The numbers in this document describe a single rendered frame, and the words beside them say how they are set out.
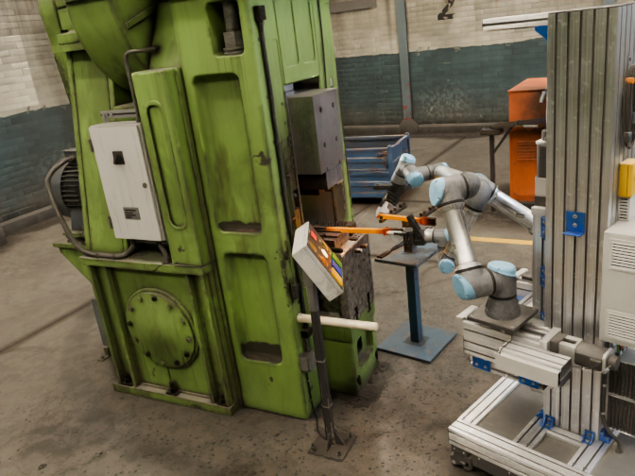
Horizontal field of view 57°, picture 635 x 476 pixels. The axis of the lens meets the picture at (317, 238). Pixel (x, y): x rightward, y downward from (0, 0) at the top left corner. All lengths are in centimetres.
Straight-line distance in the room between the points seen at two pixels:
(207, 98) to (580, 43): 171
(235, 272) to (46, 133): 612
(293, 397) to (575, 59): 223
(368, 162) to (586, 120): 472
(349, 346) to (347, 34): 864
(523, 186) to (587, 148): 409
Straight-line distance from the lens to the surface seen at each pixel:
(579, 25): 242
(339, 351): 351
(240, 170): 306
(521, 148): 643
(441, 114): 1093
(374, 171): 693
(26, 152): 892
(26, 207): 892
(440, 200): 258
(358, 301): 345
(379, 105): 1134
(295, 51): 319
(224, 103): 303
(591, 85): 242
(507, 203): 307
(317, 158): 305
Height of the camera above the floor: 209
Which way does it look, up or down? 20 degrees down
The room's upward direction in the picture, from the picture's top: 7 degrees counter-clockwise
